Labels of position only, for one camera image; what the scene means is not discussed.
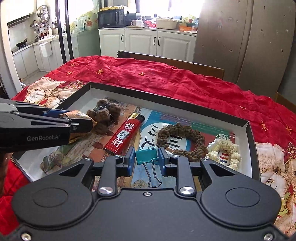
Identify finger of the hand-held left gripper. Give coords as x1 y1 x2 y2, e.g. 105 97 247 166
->
18 113 93 133
14 105 70 117

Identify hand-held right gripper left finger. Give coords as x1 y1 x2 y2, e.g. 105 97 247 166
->
58 146 136 197

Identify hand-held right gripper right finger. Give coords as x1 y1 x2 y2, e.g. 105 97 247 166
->
158 146 241 197

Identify brown paper pyramid packet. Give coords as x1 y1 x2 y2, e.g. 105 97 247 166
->
59 110 97 144

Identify teal binder clip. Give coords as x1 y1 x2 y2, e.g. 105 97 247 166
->
135 149 162 188

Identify brown braided scrunchie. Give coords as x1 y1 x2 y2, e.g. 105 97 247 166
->
157 123 205 162

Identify red lighter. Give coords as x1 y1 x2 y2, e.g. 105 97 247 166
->
103 113 145 156

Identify black shallow cardboard box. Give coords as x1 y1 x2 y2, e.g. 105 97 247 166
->
12 82 261 193

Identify cream scrunchie with white charm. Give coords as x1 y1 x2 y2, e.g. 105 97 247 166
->
205 136 242 171

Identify person's left hand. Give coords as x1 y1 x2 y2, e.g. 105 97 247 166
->
0 152 14 193

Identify kitchen counter unit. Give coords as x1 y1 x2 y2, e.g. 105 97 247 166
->
11 35 80 79

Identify white hanging bin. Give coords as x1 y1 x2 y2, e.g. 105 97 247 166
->
39 41 53 57

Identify red bear-print blanket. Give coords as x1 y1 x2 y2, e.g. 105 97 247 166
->
0 55 296 232

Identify steel pot lids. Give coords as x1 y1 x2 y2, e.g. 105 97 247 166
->
37 5 50 18

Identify white base cabinet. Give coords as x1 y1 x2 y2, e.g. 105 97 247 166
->
99 28 197 62

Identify black microwave oven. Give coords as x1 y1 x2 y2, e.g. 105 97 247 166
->
97 9 126 29

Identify white plastic basin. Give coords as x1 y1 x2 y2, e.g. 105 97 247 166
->
156 18 178 30

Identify orange container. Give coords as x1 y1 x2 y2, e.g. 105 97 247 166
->
179 24 197 32

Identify brown wooden chair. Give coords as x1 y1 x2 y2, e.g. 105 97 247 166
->
274 91 296 114

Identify stainless steel refrigerator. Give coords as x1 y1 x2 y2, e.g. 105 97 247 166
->
193 0 296 93

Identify black sliding door frame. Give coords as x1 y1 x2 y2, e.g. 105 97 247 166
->
54 0 74 64

